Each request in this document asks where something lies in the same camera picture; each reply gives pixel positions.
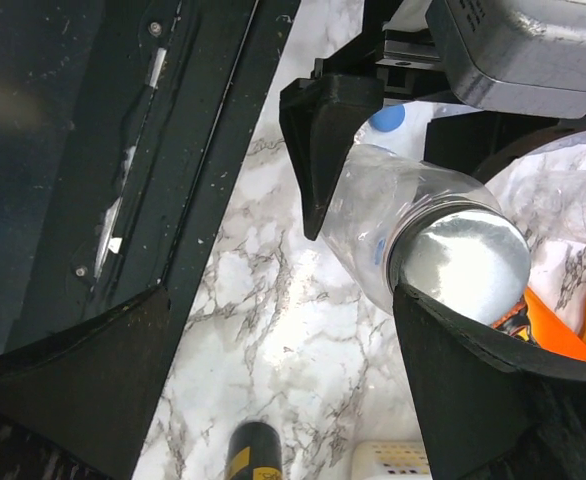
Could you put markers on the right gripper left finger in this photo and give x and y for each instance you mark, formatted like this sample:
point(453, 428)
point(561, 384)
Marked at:
point(77, 404)

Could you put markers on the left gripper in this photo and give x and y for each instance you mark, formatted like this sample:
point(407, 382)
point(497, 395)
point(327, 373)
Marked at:
point(319, 118)

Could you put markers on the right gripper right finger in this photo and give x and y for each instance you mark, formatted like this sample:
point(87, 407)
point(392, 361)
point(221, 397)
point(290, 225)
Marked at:
point(489, 406)

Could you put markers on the clear wide-mouth plastic jar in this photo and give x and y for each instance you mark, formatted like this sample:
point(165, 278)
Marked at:
point(377, 195)

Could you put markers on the silver metal jar lid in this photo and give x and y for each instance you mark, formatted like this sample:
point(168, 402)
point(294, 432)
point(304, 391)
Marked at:
point(465, 256)

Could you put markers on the plain blue bottle cap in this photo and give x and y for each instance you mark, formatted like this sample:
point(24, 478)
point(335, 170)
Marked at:
point(388, 118)

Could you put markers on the clear crushed plastic bottle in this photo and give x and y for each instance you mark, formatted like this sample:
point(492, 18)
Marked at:
point(545, 193)

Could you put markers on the orange razor box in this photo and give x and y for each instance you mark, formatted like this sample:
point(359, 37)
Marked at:
point(531, 321)

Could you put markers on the white plastic basket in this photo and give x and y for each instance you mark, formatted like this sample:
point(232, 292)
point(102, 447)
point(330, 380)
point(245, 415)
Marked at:
point(388, 460)

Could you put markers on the black drink can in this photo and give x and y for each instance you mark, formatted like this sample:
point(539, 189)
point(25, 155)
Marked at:
point(254, 453)

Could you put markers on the black base frame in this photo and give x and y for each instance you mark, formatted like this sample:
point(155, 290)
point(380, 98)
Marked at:
point(123, 125)

